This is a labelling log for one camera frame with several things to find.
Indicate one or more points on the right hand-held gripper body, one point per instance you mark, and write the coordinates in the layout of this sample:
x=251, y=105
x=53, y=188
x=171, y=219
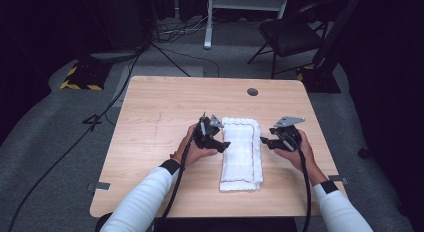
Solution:
x=290, y=137

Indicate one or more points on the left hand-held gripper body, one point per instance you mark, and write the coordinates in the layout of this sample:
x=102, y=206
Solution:
x=206, y=133

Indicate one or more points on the white towel with coloured stripes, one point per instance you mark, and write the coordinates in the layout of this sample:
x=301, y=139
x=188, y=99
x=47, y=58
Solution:
x=241, y=155

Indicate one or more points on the person's right hand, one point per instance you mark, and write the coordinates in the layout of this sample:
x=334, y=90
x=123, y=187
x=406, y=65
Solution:
x=305, y=155

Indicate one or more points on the person's left hand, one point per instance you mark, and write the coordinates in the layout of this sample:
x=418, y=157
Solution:
x=190, y=152

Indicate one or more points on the grey tape piece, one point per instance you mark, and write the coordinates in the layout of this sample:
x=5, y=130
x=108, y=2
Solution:
x=338, y=179
x=101, y=185

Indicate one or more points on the small black floor object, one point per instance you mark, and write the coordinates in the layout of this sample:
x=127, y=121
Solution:
x=364, y=153

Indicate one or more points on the black stand with striped base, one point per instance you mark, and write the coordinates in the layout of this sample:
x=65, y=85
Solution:
x=325, y=58

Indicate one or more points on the black folding chair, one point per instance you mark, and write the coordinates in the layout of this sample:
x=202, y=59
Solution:
x=288, y=35

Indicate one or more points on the yellow-black striped stand base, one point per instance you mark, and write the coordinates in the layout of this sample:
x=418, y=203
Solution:
x=85, y=77

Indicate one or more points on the large dark equipment stand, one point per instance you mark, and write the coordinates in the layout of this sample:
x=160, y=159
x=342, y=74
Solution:
x=120, y=25

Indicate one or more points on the white desk frame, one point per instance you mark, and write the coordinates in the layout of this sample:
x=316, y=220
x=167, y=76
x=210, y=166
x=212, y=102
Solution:
x=209, y=22

